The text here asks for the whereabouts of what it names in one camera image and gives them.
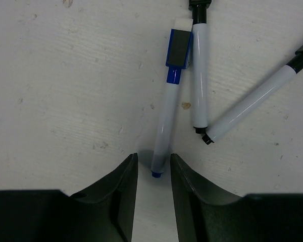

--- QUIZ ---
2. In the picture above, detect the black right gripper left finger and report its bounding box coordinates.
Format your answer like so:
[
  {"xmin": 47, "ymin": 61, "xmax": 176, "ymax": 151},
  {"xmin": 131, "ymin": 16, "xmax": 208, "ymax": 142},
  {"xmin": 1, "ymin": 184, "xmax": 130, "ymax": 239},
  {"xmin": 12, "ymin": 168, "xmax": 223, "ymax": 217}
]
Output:
[{"xmin": 0, "ymin": 154, "xmax": 138, "ymax": 241}]

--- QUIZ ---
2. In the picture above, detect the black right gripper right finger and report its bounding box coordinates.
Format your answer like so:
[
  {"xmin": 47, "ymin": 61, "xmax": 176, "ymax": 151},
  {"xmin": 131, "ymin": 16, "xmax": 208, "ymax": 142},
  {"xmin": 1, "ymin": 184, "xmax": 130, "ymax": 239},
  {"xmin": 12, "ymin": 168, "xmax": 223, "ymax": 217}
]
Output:
[{"xmin": 170, "ymin": 154, "xmax": 303, "ymax": 241}]

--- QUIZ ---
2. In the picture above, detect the black marker diagonal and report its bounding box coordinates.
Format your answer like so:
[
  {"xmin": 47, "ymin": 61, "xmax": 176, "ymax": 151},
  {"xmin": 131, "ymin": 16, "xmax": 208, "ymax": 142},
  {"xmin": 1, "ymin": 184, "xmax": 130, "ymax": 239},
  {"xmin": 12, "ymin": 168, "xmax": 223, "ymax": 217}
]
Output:
[{"xmin": 202, "ymin": 45, "xmax": 303, "ymax": 145}]

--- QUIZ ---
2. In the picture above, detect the black marker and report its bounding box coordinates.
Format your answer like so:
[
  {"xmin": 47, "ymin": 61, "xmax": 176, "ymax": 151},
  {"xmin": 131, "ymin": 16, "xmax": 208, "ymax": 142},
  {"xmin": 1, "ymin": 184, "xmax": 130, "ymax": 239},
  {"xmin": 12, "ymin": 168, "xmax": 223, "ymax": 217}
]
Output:
[{"xmin": 189, "ymin": 0, "xmax": 212, "ymax": 134}]

